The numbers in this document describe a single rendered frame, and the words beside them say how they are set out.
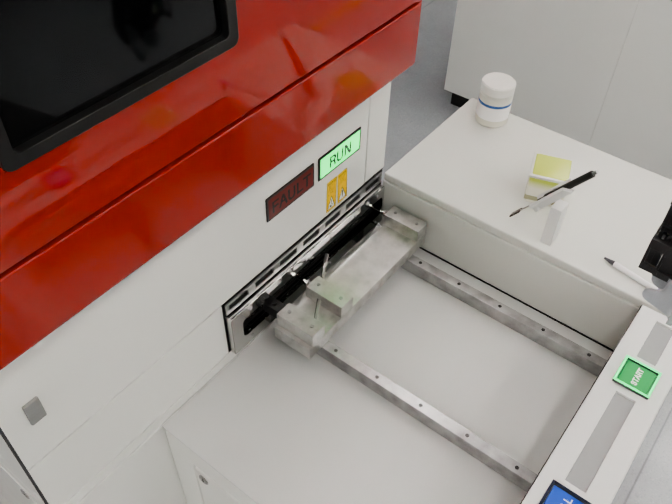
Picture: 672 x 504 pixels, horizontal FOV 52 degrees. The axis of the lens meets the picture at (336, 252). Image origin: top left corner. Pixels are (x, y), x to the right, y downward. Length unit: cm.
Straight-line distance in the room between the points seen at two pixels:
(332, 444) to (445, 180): 56
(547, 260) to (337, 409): 46
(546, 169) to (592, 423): 49
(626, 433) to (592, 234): 40
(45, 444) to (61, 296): 28
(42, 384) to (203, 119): 38
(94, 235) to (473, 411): 71
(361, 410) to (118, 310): 46
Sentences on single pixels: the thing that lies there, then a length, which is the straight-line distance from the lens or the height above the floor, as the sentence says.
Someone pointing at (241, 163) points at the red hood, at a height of 127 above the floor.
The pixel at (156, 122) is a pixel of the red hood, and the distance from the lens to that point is 77.
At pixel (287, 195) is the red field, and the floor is 110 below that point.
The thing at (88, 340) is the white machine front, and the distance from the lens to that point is 95.
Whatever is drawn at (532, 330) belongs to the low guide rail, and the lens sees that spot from 132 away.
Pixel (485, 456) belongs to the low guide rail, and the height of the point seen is 84.
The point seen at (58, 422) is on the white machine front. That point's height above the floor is 102.
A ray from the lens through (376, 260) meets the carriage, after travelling 133.
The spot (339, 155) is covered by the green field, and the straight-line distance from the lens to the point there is 121.
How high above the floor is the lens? 184
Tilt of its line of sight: 46 degrees down
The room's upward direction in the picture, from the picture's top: 2 degrees clockwise
